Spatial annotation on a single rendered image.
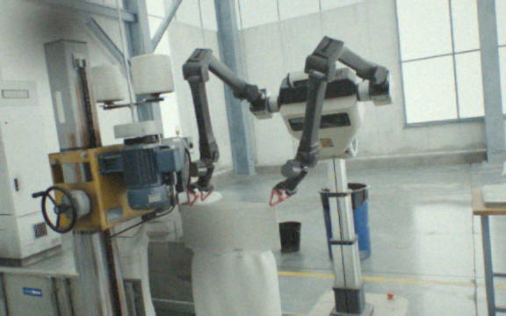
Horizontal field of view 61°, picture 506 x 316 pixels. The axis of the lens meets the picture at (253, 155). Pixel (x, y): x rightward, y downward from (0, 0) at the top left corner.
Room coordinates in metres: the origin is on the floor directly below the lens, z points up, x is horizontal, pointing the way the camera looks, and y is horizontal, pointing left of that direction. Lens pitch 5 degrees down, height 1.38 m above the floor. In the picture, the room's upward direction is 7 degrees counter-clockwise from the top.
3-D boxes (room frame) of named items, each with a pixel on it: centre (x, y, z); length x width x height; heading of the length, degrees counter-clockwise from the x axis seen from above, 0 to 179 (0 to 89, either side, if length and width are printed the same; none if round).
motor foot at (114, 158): (1.68, 0.52, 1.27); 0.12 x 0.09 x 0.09; 153
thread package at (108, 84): (1.93, 0.61, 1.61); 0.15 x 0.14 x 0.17; 63
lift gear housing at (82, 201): (1.63, 0.70, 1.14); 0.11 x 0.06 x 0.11; 63
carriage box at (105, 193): (1.81, 0.63, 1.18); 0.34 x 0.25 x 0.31; 153
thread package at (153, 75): (1.81, 0.37, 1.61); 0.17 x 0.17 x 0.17
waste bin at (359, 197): (3.99, -0.80, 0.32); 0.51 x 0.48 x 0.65; 153
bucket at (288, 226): (4.37, -0.26, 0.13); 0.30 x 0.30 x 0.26
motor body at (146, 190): (1.67, 0.43, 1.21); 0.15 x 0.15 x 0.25
